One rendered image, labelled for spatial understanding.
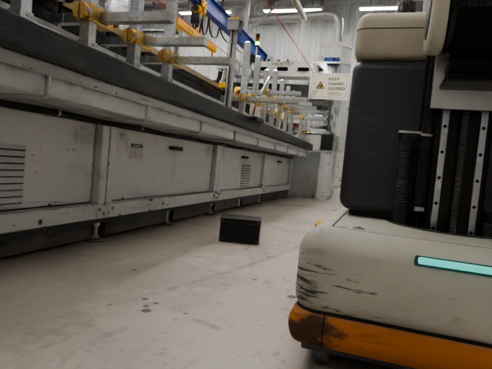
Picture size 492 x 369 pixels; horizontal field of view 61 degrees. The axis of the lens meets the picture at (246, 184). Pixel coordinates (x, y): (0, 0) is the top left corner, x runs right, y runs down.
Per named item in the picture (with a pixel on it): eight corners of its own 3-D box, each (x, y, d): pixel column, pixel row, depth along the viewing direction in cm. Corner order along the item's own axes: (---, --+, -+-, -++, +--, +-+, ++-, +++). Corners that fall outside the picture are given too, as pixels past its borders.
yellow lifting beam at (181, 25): (215, 56, 859) (217, 41, 857) (176, 29, 697) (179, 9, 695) (211, 56, 862) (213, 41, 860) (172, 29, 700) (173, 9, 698)
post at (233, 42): (232, 109, 249) (239, 32, 247) (229, 107, 244) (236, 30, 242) (225, 109, 250) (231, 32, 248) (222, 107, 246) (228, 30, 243)
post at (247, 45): (244, 116, 273) (251, 42, 271) (242, 116, 270) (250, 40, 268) (239, 116, 274) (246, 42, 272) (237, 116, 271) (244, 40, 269)
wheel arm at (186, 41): (207, 49, 150) (208, 37, 150) (203, 47, 147) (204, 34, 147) (105, 49, 163) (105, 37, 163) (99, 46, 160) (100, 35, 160)
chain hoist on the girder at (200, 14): (207, 35, 790) (209, 9, 788) (200, 29, 758) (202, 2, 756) (195, 36, 798) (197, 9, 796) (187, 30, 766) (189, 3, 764)
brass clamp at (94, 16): (114, 31, 137) (116, 16, 137) (86, 17, 124) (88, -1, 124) (98, 31, 139) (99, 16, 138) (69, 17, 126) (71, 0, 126)
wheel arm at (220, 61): (230, 67, 174) (232, 57, 174) (228, 66, 171) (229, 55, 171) (140, 66, 187) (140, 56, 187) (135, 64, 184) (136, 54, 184)
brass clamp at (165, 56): (183, 69, 184) (184, 57, 184) (168, 61, 172) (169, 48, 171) (170, 69, 186) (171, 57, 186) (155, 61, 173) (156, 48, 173)
